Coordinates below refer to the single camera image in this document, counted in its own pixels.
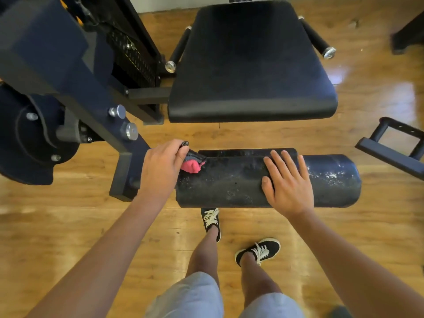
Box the person's black shoe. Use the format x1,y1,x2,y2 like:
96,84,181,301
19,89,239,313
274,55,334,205
235,238,282,268
201,207,222,242

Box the person's left black shoe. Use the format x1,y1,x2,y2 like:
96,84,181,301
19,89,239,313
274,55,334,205
201,207,222,242

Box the person's leg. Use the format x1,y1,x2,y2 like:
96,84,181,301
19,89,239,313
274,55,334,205
240,254,282,309
185,228,221,289

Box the pink cleaning cloth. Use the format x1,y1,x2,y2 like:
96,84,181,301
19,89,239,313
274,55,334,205
180,150,206,175

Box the dark green plastic bucket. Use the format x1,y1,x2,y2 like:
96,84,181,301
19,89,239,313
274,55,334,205
328,304,352,318

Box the person's left hand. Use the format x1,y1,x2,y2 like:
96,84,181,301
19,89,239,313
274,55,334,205
138,139,191,203

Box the person's left leg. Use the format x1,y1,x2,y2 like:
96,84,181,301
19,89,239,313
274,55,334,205
185,228,221,289

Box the person's white shorts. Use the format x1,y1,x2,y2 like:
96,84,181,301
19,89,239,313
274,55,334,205
144,271,306,318

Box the person's left forearm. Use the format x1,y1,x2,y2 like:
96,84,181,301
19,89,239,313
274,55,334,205
26,192,170,318

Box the person's right hand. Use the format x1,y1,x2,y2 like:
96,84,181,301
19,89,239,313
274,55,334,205
261,149,315,221

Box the person's right leg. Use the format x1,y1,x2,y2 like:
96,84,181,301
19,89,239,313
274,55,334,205
240,254,282,309

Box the person's right black shoe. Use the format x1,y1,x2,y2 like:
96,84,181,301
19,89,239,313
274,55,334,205
235,238,282,268

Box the person's right forearm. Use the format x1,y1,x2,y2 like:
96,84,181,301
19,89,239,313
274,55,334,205
288,208,424,318

